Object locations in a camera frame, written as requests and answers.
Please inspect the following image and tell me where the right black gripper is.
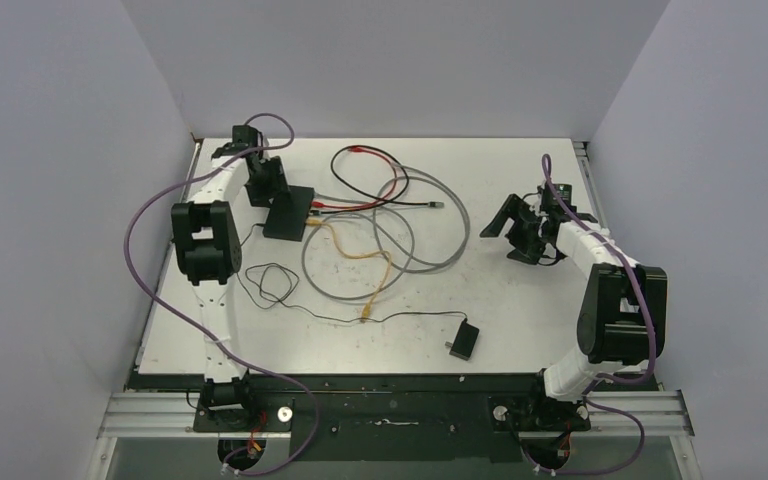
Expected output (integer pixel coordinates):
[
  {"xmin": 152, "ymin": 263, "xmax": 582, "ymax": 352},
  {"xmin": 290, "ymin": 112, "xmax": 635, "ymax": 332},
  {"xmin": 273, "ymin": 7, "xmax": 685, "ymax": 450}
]
[{"xmin": 480, "ymin": 194, "xmax": 546, "ymax": 264}]

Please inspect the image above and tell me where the black network switch box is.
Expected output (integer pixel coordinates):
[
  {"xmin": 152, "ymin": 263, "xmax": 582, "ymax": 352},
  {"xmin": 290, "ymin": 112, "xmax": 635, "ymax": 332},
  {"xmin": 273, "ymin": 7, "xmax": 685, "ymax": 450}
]
[{"xmin": 263, "ymin": 185, "xmax": 315, "ymax": 242}]

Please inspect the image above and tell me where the red ethernet cable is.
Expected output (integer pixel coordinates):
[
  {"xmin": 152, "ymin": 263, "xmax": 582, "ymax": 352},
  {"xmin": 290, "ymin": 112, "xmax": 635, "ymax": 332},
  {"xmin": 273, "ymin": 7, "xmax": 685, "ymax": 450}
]
[{"xmin": 311, "ymin": 146, "xmax": 401, "ymax": 213}]

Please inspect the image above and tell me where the grey ethernet cable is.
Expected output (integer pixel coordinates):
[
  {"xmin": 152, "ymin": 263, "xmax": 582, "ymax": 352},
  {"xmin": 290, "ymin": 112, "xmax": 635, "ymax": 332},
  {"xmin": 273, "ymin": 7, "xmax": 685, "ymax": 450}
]
[{"xmin": 301, "ymin": 165, "xmax": 472, "ymax": 302}]

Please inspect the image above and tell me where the black ethernet cable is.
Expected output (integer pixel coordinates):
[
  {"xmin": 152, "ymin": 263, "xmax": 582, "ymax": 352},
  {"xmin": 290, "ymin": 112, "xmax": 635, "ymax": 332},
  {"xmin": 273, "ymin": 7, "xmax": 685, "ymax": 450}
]
[{"xmin": 309, "ymin": 144, "xmax": 430, "ymax": 212}]

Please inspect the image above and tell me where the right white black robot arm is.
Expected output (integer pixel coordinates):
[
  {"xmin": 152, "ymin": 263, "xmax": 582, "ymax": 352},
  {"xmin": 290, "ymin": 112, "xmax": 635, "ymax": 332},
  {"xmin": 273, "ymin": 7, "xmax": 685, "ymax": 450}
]
[{"xmin": 480, "ymin": 182, "xmax": 668, "ymax": 430}]

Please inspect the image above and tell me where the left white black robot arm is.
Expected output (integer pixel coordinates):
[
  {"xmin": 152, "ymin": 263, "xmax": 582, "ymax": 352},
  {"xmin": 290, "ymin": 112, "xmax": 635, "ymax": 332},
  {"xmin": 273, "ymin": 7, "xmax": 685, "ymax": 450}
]
[{"xmin": 171, "ymin": 124, "xmax": 288, "ymax": 431}]

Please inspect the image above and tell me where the black power adapter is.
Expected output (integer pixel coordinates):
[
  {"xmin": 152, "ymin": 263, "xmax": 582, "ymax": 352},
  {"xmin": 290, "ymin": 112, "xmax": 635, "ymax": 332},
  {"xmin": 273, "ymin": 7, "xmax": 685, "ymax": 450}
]
[{"xmin": 445, "ymin": 319, "xmax": 480, "ymax": 361}]

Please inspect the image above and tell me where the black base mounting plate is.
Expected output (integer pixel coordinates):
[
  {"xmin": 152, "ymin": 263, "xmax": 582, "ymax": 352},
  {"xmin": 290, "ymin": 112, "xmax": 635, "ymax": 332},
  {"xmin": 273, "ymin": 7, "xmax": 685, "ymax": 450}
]
[{"xmin": 127, "ymin": 373, "xmax": 608, "ymax": 472}]

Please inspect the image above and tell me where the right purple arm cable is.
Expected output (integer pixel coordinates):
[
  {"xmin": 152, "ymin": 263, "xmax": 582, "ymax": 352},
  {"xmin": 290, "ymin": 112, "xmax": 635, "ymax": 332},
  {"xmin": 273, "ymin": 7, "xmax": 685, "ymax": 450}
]
[{"xmin": 523, "ymin": 153, "xmax": 658, "ymax": 478}]

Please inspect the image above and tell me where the thin black power cord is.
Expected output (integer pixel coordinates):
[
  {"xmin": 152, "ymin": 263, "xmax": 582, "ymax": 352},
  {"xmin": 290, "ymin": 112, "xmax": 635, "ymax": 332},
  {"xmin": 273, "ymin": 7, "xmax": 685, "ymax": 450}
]
[{"xmin": 236, "ymin": 223, "xmax": 469, "ymax": 327}]

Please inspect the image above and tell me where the yellow ethernet cable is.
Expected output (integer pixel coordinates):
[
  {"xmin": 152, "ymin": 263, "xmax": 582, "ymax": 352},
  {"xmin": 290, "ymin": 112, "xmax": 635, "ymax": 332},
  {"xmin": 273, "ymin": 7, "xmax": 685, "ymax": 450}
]
[{"xmin": 305, "ymin": 219, "xmax": 395, "ymax": 325}]

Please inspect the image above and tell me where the aluminium front rail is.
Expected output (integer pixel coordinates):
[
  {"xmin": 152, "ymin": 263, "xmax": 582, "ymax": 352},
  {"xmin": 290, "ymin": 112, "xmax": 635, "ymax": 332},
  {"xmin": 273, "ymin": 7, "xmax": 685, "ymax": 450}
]
[{"xmin": 98, "ymin": 390, "xmax": 695, "ymax": 439}]

